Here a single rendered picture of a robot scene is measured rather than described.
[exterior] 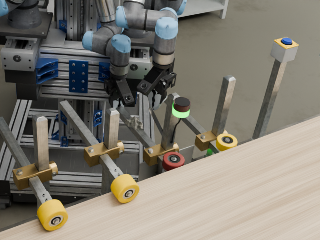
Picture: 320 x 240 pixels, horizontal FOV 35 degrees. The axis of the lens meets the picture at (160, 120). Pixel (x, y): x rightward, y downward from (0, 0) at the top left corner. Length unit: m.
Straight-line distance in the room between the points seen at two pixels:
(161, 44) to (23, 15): 0.77
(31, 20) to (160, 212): 1.08
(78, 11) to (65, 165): 0.87
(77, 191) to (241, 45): 2.40
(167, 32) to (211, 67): 2.47
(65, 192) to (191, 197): 1.12
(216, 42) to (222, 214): 2.98
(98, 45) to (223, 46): 2.60
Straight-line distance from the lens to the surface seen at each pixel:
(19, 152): 1.76
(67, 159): 2.82
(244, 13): 5.17
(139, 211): 1.65
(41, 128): 1.56
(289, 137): 2.08
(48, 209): 1.54
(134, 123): 2.02
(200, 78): 3.98
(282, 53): 2.02
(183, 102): 1.76
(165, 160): 1.82
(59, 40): 2.39
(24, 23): 2.28
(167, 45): 1.72
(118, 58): 1.97
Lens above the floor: 2.13
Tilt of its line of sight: 38 degrees down
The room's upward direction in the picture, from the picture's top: 8 degrees clockwise
